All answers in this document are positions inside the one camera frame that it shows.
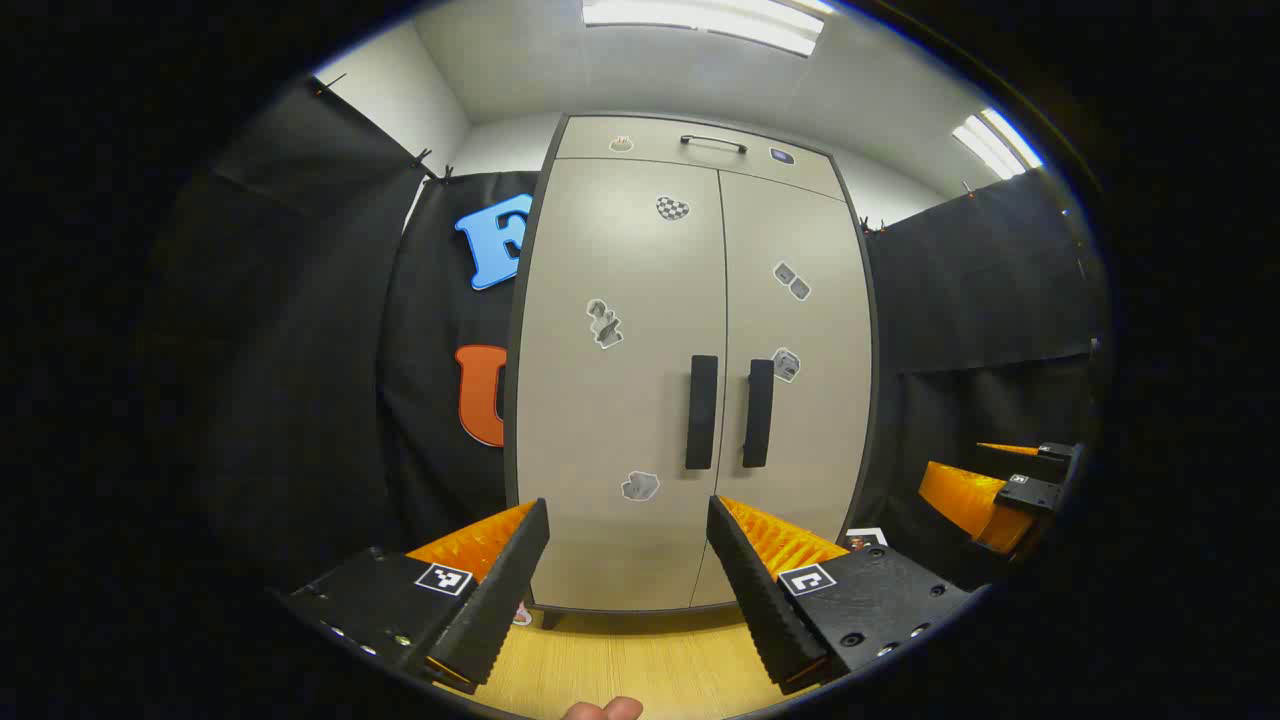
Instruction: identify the black backdrop cloth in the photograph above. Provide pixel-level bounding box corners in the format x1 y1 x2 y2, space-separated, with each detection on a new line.
150 75 1111 601

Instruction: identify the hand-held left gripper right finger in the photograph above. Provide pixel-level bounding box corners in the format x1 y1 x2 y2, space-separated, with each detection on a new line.
706 494 976 696

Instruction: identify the grey cabinet drawer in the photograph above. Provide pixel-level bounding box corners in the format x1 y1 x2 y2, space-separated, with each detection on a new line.
555 116 844 201

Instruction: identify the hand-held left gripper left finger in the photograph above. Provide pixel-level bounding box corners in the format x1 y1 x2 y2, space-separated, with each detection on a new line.
278 498 551 696

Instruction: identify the grey double-door shoe cabinet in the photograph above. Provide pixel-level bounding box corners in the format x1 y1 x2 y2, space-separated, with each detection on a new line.
503 113 881 631

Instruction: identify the long ceiling light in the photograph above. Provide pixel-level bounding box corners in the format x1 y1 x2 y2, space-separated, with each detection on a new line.
582 0 836 58
950 107 1044 181

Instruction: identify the grey shoe cabinet door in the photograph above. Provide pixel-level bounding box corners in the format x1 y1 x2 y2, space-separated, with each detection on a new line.
690 170 873 609
514 157 729 613

